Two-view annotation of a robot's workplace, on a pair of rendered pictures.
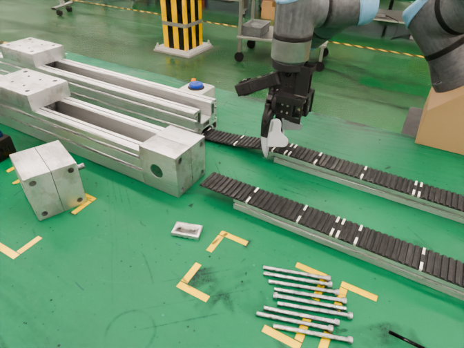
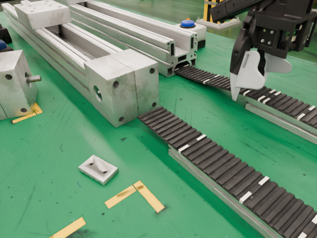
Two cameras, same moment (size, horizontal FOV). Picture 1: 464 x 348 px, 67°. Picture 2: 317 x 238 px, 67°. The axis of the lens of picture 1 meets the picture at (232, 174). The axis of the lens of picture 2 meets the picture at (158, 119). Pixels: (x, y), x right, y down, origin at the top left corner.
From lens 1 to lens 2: 0.35 m
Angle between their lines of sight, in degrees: 20
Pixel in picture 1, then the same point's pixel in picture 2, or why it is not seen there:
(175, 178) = (110, 104)
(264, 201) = (204, 155)
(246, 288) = not seen: outside the picture
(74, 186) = (15, 95)
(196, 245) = (97, 192)
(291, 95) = (279, 15)
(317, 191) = (294, 157)
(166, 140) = (113, 61)
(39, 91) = (39, 12)
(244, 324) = not seen: outside the picture
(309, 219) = (264, 202)
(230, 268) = not seen: outside the picture
